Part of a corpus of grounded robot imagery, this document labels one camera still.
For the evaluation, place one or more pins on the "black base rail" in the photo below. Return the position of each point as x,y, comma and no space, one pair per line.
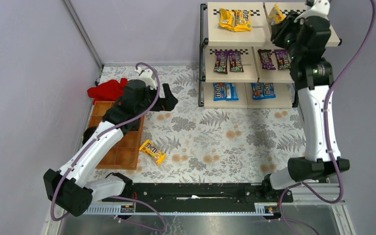
225,198

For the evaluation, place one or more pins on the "blue candy bag on shelf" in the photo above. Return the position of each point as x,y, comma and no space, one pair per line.
219,92

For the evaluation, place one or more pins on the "purple candy bag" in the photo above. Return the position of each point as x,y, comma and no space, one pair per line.
265,59
282,58

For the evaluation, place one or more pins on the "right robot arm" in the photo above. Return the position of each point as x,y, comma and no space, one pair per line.
305,41

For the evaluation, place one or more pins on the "blue white candy bag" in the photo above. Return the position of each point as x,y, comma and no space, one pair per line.
230,91

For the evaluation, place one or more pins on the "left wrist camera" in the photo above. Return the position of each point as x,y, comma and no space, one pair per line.
148,77

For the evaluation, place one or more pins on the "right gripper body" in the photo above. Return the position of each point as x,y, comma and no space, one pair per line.
280,29

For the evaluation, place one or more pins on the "black rolled sock orange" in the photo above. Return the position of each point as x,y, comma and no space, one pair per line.
88,133

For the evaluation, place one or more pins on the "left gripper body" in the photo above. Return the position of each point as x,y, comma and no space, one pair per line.
161,97

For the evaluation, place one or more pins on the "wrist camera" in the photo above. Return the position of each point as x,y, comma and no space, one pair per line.
318,7
148,77

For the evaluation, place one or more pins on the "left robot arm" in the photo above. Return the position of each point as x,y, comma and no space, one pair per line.
69,187

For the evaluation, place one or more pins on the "wooden compartment tray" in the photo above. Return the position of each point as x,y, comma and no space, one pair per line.
124,154

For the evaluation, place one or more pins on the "brown candy bag right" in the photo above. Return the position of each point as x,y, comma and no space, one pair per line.
235,61

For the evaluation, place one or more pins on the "yellow candy bag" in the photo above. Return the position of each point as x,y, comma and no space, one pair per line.
149,149
275,15
242,21
227,19

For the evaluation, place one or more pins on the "floral table mat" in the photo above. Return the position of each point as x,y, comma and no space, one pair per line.
204,145

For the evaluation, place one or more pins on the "blue M&M candy bag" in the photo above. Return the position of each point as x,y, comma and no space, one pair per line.
268,90

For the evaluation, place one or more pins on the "brown candy bag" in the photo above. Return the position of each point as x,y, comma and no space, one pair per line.
235,61
221,62

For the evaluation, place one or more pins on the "red cloth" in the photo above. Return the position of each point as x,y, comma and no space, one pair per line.
108,91

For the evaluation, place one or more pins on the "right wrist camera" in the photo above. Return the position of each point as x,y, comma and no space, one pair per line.
318,7

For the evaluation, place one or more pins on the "brown candy bag left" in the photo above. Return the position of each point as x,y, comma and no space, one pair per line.
221,62

